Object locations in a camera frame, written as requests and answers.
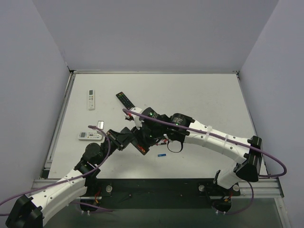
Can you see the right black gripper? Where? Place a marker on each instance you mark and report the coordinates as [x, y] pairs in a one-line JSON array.
[[144, 132]]

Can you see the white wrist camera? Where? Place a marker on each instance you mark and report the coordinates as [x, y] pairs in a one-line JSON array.
[[100, 125], [135, 118]]

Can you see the white air conditioner remote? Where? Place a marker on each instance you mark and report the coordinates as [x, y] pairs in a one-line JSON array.
[[91, 100]]

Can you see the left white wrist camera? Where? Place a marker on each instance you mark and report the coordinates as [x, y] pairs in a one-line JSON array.
[[100, 125]]

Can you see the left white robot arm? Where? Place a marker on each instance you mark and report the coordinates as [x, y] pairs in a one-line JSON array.
[[36, 211]]

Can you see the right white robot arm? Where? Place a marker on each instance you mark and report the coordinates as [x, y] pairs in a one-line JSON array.
[[184, 129]]

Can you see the white remote lying sideways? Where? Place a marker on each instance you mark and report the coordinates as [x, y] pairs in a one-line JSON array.
[[90, 136]]

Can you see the black TV remote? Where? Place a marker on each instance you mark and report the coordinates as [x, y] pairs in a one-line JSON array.
[[125, 101]]

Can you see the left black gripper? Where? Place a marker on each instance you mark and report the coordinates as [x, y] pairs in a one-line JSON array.
[[116, 139]]

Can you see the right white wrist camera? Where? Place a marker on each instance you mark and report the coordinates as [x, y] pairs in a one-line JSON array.
[[135, 118]]

